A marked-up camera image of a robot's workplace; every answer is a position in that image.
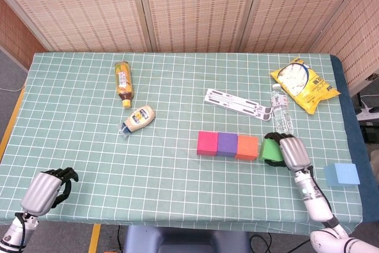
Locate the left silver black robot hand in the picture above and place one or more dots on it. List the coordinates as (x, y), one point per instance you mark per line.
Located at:
(41, 190)

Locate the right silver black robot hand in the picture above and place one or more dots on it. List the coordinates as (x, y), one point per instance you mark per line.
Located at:
(294, 152)

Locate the green cube block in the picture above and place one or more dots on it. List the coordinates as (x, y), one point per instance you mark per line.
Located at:
(271, 150)

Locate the orange cube block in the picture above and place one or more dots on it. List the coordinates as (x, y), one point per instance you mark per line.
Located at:
(247, 147)

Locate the light blue block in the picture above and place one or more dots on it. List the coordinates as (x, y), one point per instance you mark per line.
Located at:
(343, 174)

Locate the purple cube block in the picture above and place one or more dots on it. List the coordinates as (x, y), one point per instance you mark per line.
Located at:
(227, 144)

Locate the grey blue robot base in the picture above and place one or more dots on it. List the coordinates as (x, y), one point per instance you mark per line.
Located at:
(177, 239)

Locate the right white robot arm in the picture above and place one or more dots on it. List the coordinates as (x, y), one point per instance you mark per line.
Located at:
(314, 202)

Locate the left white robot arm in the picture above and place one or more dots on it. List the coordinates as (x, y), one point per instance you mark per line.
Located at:
(14, 232)

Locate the red cube block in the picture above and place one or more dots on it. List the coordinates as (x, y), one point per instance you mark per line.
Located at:
(207, 143)

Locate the clear plastic water bottle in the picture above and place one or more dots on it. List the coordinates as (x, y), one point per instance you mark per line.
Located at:
(281, 110)

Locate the blue table pad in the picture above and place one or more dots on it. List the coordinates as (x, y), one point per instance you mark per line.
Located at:
(349, 134)

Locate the yellow snack bag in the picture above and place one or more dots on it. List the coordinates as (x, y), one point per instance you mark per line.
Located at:
(311, 87)

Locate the white folding laptop stand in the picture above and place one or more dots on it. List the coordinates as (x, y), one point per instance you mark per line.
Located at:
(234, 100)

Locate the green checked tablecloth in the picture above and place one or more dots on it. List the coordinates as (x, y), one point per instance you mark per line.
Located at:
(148, 176)

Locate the mayonnaise squeeze bottle blue cap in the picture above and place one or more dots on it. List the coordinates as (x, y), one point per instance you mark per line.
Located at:
(140, 116)

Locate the beige woven screen panel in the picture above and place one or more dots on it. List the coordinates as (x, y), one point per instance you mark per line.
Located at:
(361, 42)
(74, 7)
(198, 7)
(296, 7)

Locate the tea bottle yellow cap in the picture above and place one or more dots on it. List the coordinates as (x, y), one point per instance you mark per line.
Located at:
(124, 81)

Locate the orange woven screen panel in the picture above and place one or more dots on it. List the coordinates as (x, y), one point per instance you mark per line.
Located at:
(14, 33)

